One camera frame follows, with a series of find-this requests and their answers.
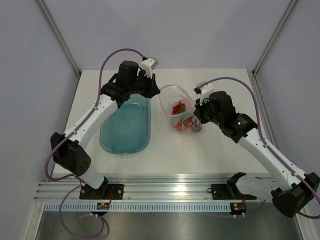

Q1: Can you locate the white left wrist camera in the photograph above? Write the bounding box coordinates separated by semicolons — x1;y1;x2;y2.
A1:
139;57;159;79

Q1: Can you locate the aluminium frame post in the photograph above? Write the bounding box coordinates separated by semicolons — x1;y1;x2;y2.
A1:
252;0;300;78
34;0;82;79

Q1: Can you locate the clear pink zip top bag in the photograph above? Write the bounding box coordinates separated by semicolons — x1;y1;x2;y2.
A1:
158;84;202;133

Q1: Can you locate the aluminium mounting rail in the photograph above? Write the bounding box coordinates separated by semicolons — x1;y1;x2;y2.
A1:
33;173;306;202

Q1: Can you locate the red strawberry bunch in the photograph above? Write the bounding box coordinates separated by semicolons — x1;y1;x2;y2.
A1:
170;100;195;132

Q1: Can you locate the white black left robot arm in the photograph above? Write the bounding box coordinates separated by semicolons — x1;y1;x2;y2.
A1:
50;57;160;200

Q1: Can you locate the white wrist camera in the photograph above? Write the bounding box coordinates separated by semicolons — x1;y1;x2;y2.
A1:
139;57;159;79
194;81;214;105

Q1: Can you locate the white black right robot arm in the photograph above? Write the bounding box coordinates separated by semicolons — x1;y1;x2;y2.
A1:
194;91;320;218

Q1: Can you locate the blue transparent plastic tray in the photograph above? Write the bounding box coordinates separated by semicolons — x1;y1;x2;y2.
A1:
99;94;151;155

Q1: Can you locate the white slotted cable duct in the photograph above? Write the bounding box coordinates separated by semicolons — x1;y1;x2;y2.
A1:
43;201;231;213

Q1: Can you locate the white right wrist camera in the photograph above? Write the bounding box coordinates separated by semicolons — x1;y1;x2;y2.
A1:
194;81;214;105

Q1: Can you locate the right aluminium frame post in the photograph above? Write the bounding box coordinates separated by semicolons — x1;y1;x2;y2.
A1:
252;0;300;78

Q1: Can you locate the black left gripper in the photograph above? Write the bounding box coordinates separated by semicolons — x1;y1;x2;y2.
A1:
128;70;160;99

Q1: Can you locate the dark purple fake plum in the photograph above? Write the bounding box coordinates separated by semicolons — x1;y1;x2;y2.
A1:
191;119;202;133

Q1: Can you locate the left aluminium frame post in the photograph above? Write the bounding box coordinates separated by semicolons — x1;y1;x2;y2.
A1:
34;0;82;79

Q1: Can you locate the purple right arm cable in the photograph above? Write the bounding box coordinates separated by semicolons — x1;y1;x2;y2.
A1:
194;76;320;220

